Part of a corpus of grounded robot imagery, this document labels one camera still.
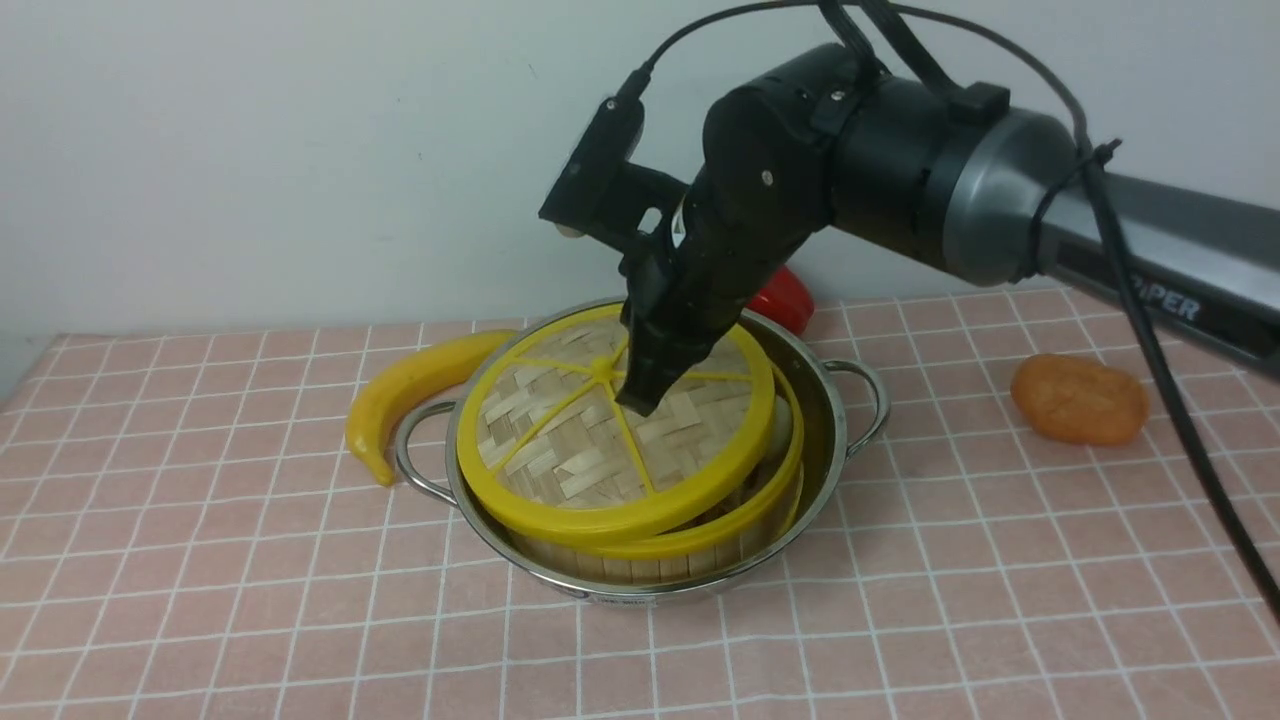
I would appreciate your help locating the brown potato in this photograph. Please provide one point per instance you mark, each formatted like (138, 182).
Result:
(1079, 401)

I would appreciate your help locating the white round bun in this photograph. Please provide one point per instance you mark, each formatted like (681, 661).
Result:
(779, 439)

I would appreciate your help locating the red bell pepper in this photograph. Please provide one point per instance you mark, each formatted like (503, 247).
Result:
(786, 301)

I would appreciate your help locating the stainless steel pot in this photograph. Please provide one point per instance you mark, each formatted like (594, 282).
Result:
(824, 457)

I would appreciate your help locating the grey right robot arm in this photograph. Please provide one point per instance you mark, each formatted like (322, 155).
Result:
(984, 192)

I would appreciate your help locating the yellow woven steamer lid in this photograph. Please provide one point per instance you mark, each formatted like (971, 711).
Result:
(548, 448)

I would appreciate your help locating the pink checkered tablecloth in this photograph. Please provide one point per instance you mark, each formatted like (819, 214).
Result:
(184, 537)

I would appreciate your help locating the yellow plastic banana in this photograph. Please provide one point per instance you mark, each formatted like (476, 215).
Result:
(390, 396)

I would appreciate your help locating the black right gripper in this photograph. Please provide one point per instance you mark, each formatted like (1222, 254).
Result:
(727, 238)

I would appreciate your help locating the yellow bamboo steamer basket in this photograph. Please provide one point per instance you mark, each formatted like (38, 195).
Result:
(755, 514)

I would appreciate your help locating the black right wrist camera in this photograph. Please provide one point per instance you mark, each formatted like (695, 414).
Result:
(602, 195)

